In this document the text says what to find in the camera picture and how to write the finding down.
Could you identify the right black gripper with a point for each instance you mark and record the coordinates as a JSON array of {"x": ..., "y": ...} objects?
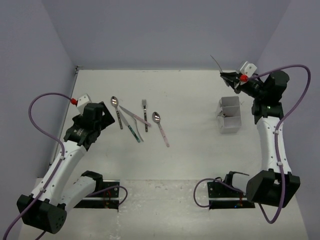
[{"x": 234, "y": 85}]

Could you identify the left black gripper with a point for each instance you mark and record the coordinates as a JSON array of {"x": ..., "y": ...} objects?
[{"x": 107, "y": 119}]

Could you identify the knife with teal handle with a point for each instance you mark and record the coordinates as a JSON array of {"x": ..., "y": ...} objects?
[{"x": 126, "y": 123}]

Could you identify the spoon with dark handle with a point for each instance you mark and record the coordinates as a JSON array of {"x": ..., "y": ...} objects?
[{"x": 114, "y": 102}]

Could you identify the knife with dark handle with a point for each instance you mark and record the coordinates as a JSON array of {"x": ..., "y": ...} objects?
[{"x": 220, "y": 70}]

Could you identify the spoon with pink handle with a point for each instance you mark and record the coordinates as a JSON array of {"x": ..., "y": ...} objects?
[{"x": 157, "y": 119}]

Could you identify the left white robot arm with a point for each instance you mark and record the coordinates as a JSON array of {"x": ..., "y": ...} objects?
[{"x": 47, "y": 206}]

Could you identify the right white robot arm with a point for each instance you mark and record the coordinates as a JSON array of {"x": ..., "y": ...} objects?
[{"x": 275, "y": 184}]

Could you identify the white divided utensil container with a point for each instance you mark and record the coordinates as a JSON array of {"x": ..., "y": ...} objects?
[{"x": 228, "y": 115}]

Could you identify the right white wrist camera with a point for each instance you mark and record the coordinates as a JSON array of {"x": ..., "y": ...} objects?
[{"x": 247, "y": 68}]

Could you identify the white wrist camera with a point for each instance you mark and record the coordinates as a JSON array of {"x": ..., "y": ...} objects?
[
  {"x": 247, "y": 68},
  {"x": 82, "y": 102}
]

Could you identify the knife with pink handle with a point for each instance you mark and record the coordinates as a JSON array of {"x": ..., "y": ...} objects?
[{"x": 135, "y": 116}]

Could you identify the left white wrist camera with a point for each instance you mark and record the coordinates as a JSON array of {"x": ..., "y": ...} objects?
[{"x": 82, "y": 102}]

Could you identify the fork with dark handle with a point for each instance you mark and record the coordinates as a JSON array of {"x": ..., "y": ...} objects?
[{"x": 144, "y": 106}]

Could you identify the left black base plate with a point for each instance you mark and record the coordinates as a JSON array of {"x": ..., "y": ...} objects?
[{"x": 105, "y": 200}]

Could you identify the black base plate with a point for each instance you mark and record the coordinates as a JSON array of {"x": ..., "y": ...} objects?
[
  {"x": 105, "y": 200},
  {"x": 221, "y": 197}
]

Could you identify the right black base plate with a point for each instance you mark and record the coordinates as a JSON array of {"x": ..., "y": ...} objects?
[{"x": 221, "y": 197}]

